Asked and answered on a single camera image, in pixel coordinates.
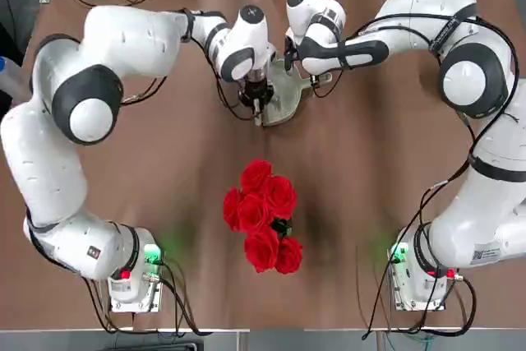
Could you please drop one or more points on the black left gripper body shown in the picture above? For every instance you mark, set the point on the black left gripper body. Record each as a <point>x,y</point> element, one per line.
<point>257,92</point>

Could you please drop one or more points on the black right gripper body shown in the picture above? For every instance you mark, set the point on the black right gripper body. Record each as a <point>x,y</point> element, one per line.
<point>291,53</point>

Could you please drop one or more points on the pale grey plastic dustpan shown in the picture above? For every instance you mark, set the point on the pale grey plastic dustpan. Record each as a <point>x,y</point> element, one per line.
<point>283,96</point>

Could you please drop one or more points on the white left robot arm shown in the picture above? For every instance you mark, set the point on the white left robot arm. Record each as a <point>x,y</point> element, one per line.
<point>123,38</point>

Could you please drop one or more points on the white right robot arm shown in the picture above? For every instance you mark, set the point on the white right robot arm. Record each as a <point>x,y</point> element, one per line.
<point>431,10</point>

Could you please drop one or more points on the red rose bouquet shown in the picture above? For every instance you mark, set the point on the red rose bouquet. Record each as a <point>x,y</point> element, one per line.
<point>259,211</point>

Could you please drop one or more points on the black vase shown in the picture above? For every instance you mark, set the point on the black vase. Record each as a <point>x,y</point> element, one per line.
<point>282,227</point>

